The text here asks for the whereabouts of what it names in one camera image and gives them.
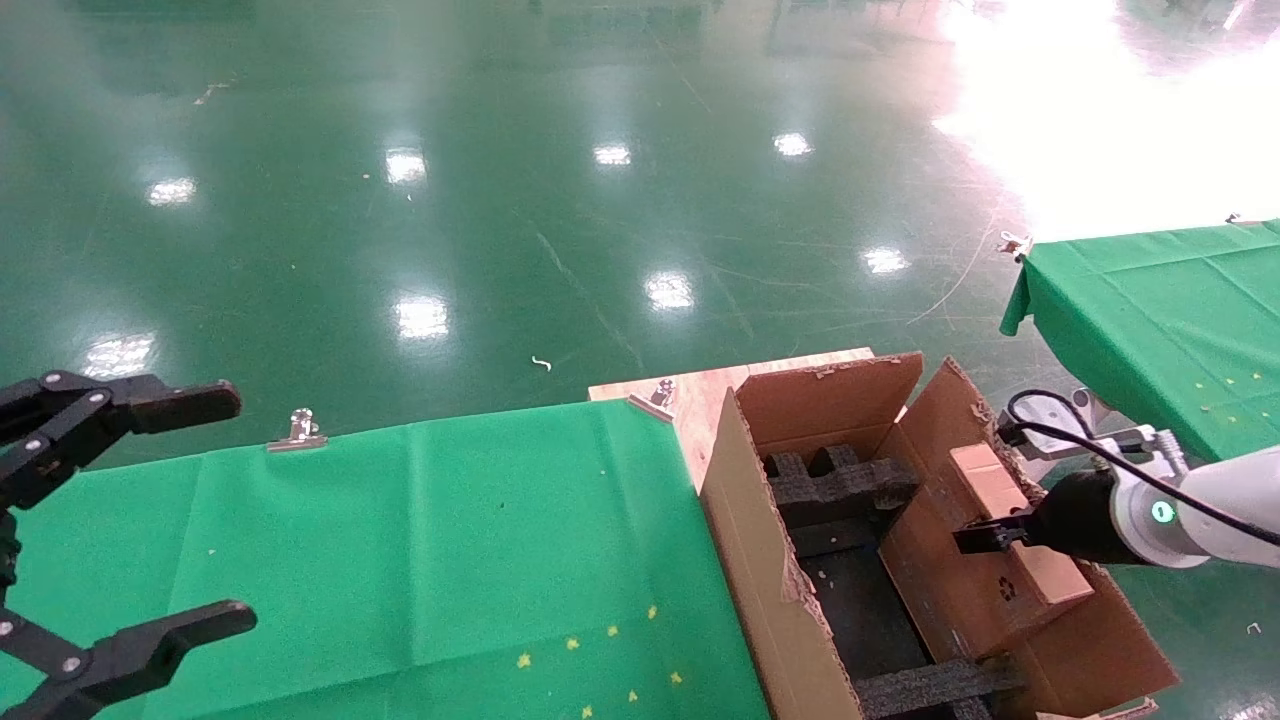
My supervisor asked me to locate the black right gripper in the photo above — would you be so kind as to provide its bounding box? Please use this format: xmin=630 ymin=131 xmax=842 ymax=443
xmin=952 ymin=470 xmax=1136 ymax=566

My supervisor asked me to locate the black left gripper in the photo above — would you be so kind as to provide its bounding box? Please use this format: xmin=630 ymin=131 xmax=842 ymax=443
xmin=0 ymin=370 xmax=258 ymax=720

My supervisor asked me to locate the long cardboard box with hole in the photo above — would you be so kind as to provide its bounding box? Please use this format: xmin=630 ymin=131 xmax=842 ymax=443
xmin=878 ymin=442 xmax=1096 ymax=663

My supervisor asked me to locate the black carton bottom pad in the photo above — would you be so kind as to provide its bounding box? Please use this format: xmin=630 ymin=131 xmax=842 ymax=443
xmin=785 ymin=520 xmax=936 ymax=681

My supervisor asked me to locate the large open cardboard carton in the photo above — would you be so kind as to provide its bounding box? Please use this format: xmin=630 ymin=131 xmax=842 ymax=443
xmin=698 ymin=350 xmax=1181 ymax=720

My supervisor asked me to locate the black foam insert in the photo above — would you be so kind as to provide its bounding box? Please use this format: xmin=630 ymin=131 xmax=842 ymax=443
xmin=762 ymin=443 xmax=921 ymax=531
xmin=850 ymin=655 xmax=1026 ymax=720

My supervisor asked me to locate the green tablecloth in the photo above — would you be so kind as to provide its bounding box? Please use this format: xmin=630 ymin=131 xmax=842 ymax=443
xmin=0 ymin=398 xmax=771 ymax=720
xmin=1000 ymin=220 xmax=1280 ymax=463

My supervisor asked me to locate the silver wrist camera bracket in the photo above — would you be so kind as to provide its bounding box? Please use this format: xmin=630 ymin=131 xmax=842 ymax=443
xmin=998 ymin=388 xmax=1191 ymax=479

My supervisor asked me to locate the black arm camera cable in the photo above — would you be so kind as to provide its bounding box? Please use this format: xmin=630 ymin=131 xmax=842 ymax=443
xmin=1003 ymin=390 xmax=1280 ymax=546

